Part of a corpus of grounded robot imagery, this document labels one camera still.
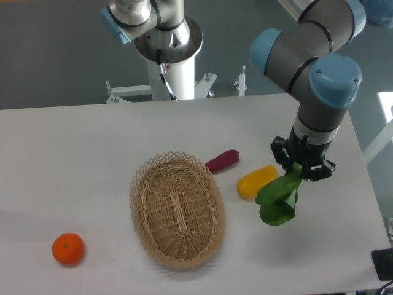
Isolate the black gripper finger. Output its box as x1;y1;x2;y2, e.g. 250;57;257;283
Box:
308;159;336;182
270;136;292;171

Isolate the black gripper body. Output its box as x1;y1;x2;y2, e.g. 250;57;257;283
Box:
288;124;333;168

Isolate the green leafy vegetable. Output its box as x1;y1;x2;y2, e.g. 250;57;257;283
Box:
255;163;302;226

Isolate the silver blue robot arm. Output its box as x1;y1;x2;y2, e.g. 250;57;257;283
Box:
101;1;366;181

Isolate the purple sweet potato toy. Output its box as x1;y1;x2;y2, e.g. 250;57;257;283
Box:
205;149;240;173

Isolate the yellow pepper toy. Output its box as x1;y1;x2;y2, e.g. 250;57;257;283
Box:
237;165;278;199

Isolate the black device at edge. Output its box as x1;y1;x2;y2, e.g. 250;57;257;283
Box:
371;248;392;281

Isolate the woven wicker basket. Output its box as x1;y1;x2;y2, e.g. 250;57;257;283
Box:
130;151;226;269

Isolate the orange tangerine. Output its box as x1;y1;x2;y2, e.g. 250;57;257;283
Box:
52;233;85;266

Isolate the white frame bracket right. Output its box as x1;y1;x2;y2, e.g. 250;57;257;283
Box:
194;65;248;99

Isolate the white frame bracket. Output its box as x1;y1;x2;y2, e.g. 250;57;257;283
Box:
105;80;152;104
194;65;248;99

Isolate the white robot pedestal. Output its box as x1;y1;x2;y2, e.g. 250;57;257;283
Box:
134;17;203;101

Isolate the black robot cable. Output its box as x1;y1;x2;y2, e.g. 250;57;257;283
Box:
155;48;178;101

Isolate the white frame bracket left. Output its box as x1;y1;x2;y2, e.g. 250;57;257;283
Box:
105;80;152;104

